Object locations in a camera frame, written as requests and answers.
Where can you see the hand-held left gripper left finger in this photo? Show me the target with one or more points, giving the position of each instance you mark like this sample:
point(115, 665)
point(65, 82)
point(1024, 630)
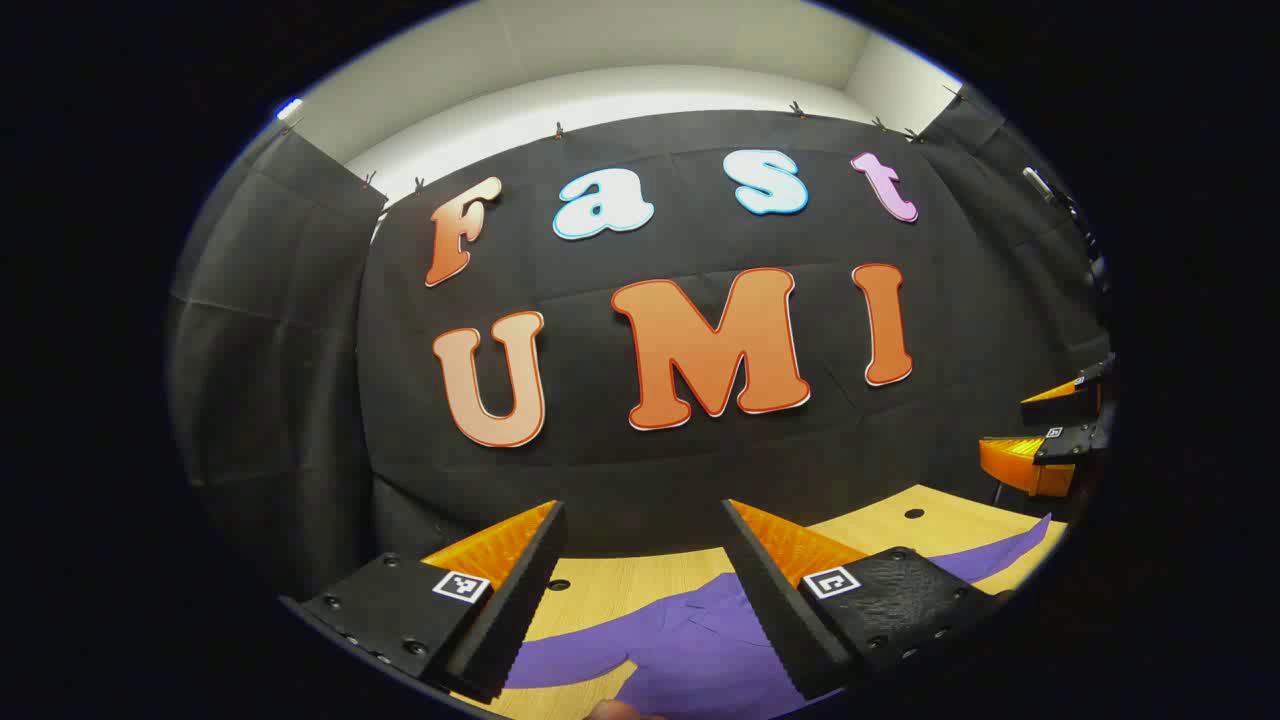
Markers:
point(515, 610)

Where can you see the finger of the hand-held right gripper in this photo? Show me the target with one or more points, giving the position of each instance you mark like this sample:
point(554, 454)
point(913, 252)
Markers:
point(1065, 405)
point(1070, 442)

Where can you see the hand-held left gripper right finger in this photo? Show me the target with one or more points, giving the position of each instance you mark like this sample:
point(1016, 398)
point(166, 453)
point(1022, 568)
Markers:
point(775, 610)

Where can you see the purple knit cardigan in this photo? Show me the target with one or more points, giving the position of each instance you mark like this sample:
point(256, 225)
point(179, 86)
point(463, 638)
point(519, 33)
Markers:
point(690, 640)

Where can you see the black side cloth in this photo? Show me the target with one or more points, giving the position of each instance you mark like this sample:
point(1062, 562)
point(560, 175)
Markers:
point(1000, 260)
point(270, 380)

